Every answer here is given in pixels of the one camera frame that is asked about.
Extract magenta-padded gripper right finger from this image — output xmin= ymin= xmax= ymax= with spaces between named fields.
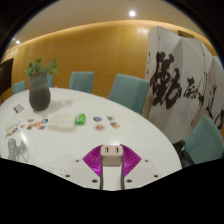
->
xmin=120 ymin=144 xmax=163 ymax=190

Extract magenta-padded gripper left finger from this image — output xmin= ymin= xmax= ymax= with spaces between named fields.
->
xmin=59 ymin=144 xmax=103 ymax=190

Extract small pinkish white charger block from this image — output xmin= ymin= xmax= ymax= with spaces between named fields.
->
xmin=99 ymin=144 xmax=125 ymax=167

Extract small green box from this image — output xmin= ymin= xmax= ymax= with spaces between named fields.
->
xmin=75 ymin=113 xmax=87 ymax=126

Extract flat white box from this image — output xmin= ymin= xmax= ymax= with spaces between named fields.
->
xmin=46 ymin=113 xmax=78 ymax=132

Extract group of teal chairs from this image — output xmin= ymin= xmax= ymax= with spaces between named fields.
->
xmin=12 ymin=71 xmax=224 ymax=168

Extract sheet of colourful stickers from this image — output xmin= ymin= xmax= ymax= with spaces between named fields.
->
xmin=4 ymin=121 xmax=22 ymax=138

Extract potted plant in grey pot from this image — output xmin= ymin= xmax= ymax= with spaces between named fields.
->
xmin=24 ymin=58 xmax=60 ymax=112

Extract small grey flat card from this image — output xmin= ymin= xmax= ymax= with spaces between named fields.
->
xmin=13 ymin=103 xmax=26 ymax=114

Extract white calligraphy folding screen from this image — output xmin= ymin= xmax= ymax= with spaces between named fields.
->
xmin=144 ymin=25 xmax=224 ymax=144

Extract grey coiled cable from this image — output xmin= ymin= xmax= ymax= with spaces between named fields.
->
xmin=7 ymin=137 xmax=31 ymax=163

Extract black wall screen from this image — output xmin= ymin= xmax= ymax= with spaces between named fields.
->
xmin=0 ymin=58 xmax=15 ymax=96

